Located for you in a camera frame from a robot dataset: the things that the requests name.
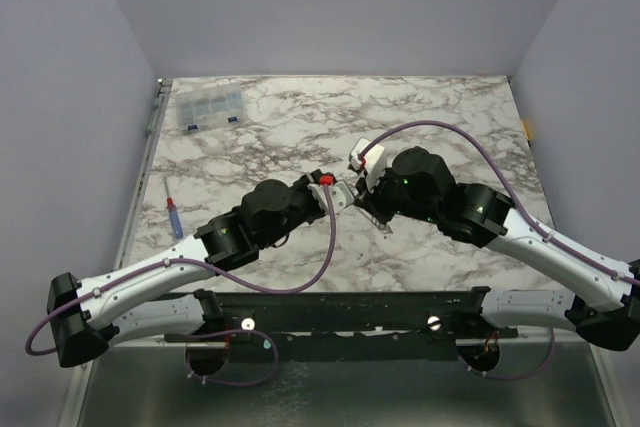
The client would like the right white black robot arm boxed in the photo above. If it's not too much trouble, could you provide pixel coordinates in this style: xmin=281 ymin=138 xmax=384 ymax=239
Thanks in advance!
xmin=350 ymin=145 xmax=639 ymax=351

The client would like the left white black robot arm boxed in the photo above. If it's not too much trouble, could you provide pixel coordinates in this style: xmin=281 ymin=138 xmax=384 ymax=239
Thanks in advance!
xmin=47 ymin=170 xmax=354 ymax=368

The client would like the clear plastic compartment box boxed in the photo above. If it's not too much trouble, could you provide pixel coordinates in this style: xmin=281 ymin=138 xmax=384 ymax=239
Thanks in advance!
xmin=175 ymin=84 xmax=246 ymax=133

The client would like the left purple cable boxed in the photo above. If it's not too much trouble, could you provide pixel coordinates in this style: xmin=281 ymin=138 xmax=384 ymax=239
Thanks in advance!
xmin=24 ymin=181 xmax=337 ymax=388

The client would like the purple cable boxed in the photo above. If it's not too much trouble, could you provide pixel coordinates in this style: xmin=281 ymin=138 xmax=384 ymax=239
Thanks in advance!
xmin=24 ymin=181 xmax=337 ymax=388
xmin=359 ymin=120 xmax=640 ymax=382

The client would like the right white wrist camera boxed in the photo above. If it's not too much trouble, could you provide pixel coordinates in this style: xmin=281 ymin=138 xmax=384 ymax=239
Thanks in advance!
xmin=348 ymin=137 xmax=387 ymax=193

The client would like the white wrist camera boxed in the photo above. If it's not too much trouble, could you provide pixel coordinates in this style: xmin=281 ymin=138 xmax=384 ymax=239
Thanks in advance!
xmin=309 ymin=181 xmax=355 ymax=214
xmin=348 ymin=137 xmax=387 ymax=193

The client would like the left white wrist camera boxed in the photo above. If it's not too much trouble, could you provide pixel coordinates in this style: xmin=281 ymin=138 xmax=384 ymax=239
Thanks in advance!
xmin=309 ymin=181 xmax=355 ymax=214

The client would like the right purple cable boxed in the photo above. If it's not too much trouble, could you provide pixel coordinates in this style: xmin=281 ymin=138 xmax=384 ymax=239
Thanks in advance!
xmin=359 ymin=120 xmax=640 ymax=382

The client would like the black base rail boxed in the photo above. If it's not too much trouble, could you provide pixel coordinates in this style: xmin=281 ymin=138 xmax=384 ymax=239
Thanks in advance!
xmin=164 ymin=288 xmax=497 ymax=362

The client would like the blue red handled screwdriver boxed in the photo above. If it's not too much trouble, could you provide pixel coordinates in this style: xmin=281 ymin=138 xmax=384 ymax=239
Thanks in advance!
xmin=163 ymin=177 xmax=184 ymax=239

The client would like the left aluminium side rail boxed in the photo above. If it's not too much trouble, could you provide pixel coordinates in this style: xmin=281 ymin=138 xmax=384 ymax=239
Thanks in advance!
xmin=110 ymin=78 xmax=173 ymax=271

